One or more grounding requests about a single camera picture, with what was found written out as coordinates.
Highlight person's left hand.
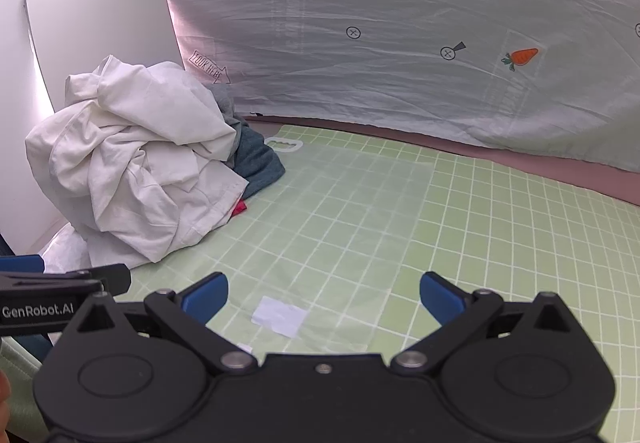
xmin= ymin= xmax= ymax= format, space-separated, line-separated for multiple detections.
xmin=0 ymin=370 xmax=12 ymax=429

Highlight blue-grey garment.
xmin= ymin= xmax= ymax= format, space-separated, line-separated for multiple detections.
xmin=222 ymin=120 xmax=287 ymax=198

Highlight grey carrot-print sheet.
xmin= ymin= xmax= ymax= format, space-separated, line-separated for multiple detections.
xmin=150 ymin=0 xmax=640 ymax=174

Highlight white paper label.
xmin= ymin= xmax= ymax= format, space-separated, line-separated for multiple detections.
xmin=250 ymin=295 xmax=308 ymax=339

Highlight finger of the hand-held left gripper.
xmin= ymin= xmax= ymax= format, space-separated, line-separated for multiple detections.
xmin=0 ymin=254 xmax=45 ymax=275
xmin=0 ymin=264 xmax=132 ymax=297

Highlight white pants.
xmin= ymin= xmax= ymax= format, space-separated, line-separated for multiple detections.
xmin=25 ymin=55 xmax=249 ymax=264

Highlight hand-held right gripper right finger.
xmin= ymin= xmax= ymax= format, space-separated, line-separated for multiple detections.
xmin=390 ymin=271 xmax=583 ymax=376

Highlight green grid mat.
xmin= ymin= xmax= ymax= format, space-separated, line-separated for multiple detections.
xmin=0 ymin=122 xmax=640 ymax=443

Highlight grey garment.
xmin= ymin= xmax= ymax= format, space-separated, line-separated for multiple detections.
xmin=210 ymin=82 xmax=253 ymax=128

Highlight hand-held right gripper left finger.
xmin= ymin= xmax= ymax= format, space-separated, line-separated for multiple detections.
xmin=65 ymin=271 xmax=259 ymax=376

